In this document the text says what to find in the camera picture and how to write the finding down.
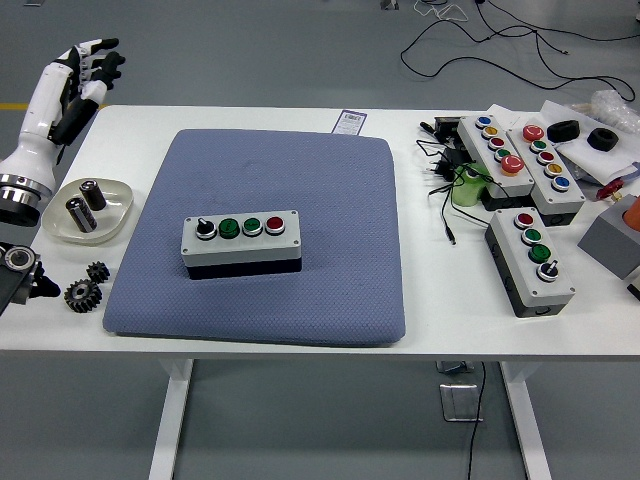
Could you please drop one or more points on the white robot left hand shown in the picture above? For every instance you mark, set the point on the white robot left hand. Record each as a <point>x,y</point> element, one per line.
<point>40,110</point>

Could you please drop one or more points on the grey four-button control box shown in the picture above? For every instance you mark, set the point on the grey four-button control box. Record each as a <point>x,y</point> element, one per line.
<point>515,270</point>
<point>240,250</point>

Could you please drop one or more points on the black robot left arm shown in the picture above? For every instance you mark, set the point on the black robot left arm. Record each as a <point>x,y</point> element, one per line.
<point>15,200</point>

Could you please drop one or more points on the grey five-button control box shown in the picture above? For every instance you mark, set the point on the grey five-button control box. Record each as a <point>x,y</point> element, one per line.
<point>480,150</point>
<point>565,200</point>

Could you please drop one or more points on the cream shallow dish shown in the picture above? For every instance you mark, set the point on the cream shallow dish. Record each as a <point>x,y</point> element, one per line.
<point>115,210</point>

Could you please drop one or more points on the small black metal gear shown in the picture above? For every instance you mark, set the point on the small black metal gear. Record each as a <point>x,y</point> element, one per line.
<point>98,272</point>

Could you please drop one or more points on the large black metal gear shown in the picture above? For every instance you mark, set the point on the large black metal gear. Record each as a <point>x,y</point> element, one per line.
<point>82,296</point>

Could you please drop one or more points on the blue-grey padded mat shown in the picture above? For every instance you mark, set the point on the blue-grey padded mat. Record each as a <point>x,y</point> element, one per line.
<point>320,190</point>

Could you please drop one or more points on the purple label sticker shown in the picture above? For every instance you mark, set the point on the purple label sticker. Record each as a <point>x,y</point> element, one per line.
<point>350,122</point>

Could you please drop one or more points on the white table leg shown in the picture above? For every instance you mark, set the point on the white table leg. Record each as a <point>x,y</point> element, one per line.
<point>170,415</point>
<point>525,415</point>

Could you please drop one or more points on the small black device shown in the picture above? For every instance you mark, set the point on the small black device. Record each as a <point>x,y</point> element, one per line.
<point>445,127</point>

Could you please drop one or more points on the black power adapter plug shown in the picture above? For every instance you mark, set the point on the black power adapter plug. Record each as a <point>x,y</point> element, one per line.
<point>452,157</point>

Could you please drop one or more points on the green cylindrical block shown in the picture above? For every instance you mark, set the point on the green cylindrical block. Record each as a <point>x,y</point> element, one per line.
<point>467,192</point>

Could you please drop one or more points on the metal floor socket plate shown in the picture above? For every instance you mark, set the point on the metal floor socket plate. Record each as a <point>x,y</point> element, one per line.
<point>460,402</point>

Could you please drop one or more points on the white paper sheet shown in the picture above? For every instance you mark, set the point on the white paper sheet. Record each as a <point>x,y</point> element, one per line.
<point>595,160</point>

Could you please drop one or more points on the clear bubble wrap bag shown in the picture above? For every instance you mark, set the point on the clear bubble wrap bag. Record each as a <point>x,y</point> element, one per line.
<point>612,107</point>

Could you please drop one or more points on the red knob tool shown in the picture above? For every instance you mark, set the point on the red knob tool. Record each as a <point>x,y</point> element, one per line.
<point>609,190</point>

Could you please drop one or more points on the grey block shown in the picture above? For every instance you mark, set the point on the grey block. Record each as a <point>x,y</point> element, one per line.
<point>607,240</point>

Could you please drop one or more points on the orange cylinder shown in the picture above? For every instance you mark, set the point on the orange cylinder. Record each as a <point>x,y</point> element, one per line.
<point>634,212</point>

